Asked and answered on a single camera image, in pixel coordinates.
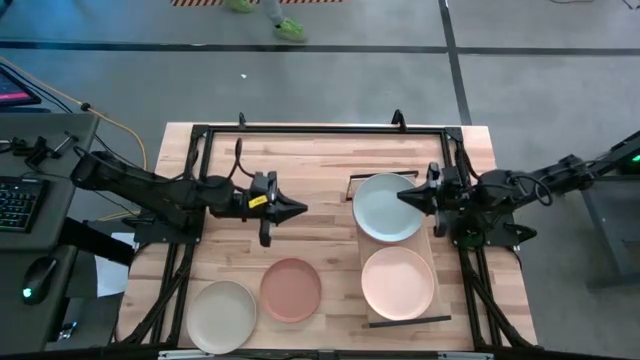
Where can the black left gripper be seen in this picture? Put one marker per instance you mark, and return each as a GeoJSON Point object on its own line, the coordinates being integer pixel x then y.
{"type": "Point", "coordinates": [255, 209]}

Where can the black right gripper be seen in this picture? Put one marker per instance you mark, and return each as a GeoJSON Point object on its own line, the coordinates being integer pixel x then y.
{"type": "Point", "coordinates": [450, 205]}

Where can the light blue plate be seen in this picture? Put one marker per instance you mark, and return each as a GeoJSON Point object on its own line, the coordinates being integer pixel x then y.
{"type": "Point", "coordinates": [382, 210]}

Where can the terracotta brown plate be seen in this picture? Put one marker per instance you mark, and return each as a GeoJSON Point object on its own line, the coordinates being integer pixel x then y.
{"type": "Point", "coordinates": [290, 290]}

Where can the peach pink plate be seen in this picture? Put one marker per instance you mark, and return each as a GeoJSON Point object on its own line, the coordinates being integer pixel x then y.
{"type": "Point", "coordinates": [397, 283]}

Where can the beige plate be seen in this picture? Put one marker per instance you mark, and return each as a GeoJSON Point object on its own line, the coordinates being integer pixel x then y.
{"type": "Point", "coordinates": [221, 317]}

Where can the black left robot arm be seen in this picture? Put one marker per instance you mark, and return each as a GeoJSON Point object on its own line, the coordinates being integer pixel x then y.
{"type": "Point", "coordinates": [150, 187]}

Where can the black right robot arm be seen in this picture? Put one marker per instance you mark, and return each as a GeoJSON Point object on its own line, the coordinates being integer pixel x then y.
{"type": "Point", "coordinates": [495, 192]}

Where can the wooden dish rack board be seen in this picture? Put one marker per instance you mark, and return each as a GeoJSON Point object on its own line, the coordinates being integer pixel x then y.
{"type": "Point", "coordinates": [365, 245]}

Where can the black floor tape strip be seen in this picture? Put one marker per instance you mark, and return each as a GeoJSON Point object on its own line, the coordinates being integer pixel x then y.
{"type": "Point", "coordinates": [461, 95]}

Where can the person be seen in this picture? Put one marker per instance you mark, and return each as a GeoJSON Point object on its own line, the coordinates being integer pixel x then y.
{"type": "Point", "coordinates": [289, 30]}

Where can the white paper sheet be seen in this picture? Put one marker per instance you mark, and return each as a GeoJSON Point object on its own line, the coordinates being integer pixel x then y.
{"type": "Point", "coordinates": [112, 275]}

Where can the grey side table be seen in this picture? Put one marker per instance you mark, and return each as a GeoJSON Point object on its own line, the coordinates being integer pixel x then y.
{"type": "Point", "coordinates": [615, 225]}

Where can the black flat bar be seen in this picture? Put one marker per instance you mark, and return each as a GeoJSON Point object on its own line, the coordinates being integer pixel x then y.
{"type": "Point", "coordinates": [95, 242]}

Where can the silver metal clip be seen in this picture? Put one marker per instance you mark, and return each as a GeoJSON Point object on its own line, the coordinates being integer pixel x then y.
{"type": "Point", "coordinates": [67, 331]}

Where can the black computer mouse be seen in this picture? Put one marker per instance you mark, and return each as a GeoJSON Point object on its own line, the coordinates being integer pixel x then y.
{"type": "Point", "coordinates": [39, 280]}

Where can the backlit black keyboard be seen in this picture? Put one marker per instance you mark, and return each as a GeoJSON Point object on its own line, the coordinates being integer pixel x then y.
{"type": "Point", "coordinates": [20, 202]}

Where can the grey desk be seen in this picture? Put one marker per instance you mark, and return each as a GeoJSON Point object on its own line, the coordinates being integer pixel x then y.
{"type": "Point", "coordinates": [15, 245]}

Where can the dark computer screen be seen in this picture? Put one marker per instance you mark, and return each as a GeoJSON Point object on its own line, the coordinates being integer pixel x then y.
{"type": "Point", "coordinates": [12, 90]}

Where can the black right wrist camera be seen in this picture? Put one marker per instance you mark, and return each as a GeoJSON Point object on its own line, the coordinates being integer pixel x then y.
{"type": "Point", "coordinates": [451, 180]}

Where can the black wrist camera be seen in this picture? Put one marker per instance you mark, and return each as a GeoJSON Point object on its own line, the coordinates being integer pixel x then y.
{"type": "Point", "coordinates": [261, 184]}
{"type": "Point", "coordinates": [451, 180]}

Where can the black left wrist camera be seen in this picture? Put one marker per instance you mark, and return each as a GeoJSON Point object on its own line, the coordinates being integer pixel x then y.
{"type": "Point", "coordinates": [261, 184]}

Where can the black frame clamp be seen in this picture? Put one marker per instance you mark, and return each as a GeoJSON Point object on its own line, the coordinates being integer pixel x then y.
{"type": "Point", "coordinates": [242, 120]}
{"type": "Point", "coordinates": [398, 119]}

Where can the black metal table frame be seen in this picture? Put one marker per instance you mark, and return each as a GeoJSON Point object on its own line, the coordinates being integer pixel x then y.
{"type": "Point", "coordinates": [325, 130]}

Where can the silver metal bracket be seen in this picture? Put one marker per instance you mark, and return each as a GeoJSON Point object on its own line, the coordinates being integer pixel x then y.
{"type": "Point", "coordinates": [465, 356]}
{"type": "Point", "coordinates": [185, 354]}

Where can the black desk mount clamp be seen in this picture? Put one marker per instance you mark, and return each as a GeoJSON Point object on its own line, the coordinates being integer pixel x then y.
{"type": "Point", "coordinates": [37, 150]}

